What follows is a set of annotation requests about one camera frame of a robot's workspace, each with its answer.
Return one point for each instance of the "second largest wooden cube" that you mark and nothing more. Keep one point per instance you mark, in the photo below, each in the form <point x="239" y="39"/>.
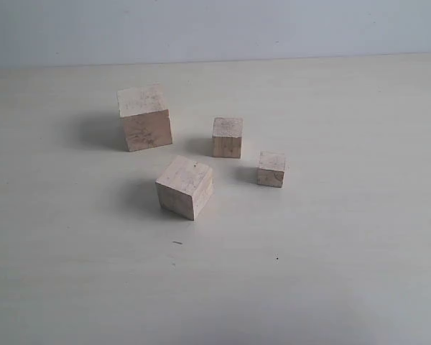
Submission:
<point x="185" y="187"/>

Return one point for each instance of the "smallest wooden cube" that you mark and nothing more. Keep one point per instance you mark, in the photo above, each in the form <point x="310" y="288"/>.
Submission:
<point x="271" y="168"/>

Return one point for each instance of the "third largest wooden cube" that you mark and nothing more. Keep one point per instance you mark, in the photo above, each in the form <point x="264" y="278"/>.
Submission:
<point x="227" y="137"/>

